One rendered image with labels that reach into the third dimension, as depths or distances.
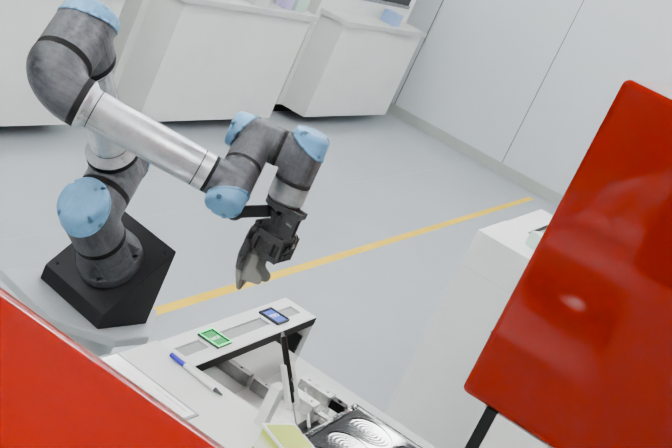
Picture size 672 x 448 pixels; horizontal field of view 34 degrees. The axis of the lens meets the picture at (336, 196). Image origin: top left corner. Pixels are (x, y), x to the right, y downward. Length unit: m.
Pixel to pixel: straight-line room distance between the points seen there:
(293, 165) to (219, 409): 0.48
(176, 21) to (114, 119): 4.51
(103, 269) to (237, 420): 0.58
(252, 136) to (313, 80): 6.44
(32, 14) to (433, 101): 5.67
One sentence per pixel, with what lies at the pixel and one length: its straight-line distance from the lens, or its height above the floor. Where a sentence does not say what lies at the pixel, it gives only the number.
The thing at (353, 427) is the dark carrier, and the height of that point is 0.90.
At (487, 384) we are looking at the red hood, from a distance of 1.93.
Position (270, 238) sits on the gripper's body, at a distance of 2.19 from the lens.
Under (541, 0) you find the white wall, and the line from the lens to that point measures 10.28.
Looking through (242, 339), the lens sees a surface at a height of 0.96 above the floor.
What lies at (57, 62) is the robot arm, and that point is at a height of 1.41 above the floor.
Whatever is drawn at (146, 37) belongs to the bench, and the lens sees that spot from 6.69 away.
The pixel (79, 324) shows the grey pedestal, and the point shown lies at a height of 0.82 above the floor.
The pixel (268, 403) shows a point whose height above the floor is 1.01.
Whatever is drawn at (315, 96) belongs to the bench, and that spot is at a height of 0.26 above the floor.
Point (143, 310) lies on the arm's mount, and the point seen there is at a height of 0.86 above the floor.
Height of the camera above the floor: 1.94
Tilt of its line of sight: 15 degrees down
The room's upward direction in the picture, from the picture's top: 25 degrees clockwise
